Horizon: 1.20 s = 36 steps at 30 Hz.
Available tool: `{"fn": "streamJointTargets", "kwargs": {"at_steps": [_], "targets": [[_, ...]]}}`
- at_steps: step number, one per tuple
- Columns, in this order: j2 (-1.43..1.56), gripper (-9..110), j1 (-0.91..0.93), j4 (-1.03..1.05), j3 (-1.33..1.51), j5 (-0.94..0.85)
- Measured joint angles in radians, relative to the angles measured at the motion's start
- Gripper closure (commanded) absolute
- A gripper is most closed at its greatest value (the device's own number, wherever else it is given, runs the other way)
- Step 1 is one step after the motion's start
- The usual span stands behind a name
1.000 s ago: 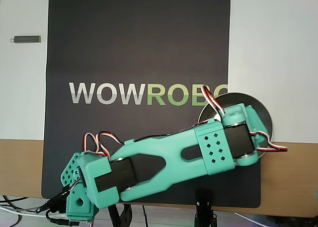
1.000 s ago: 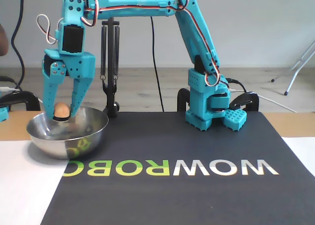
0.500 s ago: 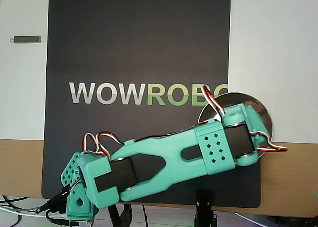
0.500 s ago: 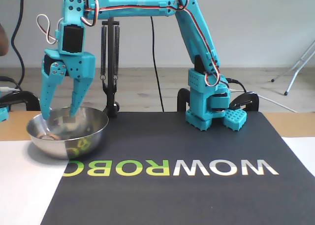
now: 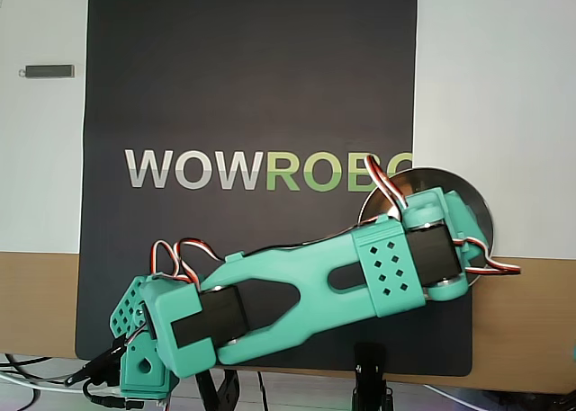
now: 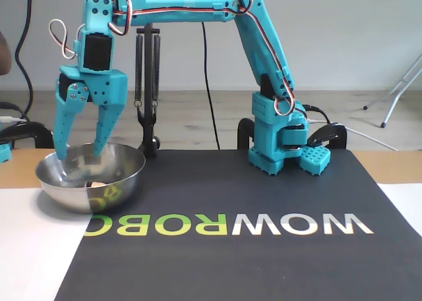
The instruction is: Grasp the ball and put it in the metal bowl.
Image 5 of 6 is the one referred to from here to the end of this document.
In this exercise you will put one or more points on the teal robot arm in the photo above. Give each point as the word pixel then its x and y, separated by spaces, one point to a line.
pixel 315 267

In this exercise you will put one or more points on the metal bowl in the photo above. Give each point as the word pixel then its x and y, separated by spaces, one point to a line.
pixel 474 199

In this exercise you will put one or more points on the black mat with WOWROBO print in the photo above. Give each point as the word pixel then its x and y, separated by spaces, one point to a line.
pixel 225 69

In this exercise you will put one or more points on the black table clamp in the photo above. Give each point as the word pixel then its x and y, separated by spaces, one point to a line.
pixel 229 388

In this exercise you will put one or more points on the white paper sheet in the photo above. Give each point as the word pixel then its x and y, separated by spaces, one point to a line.
pixel 495 69

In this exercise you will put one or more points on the grey USB stick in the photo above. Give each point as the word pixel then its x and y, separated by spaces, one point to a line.
pixel 47 71

